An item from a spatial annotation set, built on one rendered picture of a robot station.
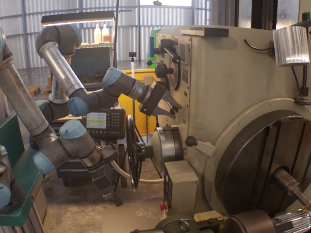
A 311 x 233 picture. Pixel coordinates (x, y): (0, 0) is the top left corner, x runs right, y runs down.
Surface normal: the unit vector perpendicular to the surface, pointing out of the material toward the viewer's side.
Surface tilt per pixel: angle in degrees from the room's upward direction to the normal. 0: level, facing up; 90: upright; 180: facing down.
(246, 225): 9
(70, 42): 111
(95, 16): 58
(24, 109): 92
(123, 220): 0
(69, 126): 25
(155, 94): 90
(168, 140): 37
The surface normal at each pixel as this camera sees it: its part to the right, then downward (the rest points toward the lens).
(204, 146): 0.18, 0.36
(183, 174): 0.00, -0.93
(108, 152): -0.36, -0.77
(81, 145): 0.52, 0.31
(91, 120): -0.07, 0.03
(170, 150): 0.17, -0.11
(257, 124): -0.52, -0.76
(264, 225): 0.05, -0.79
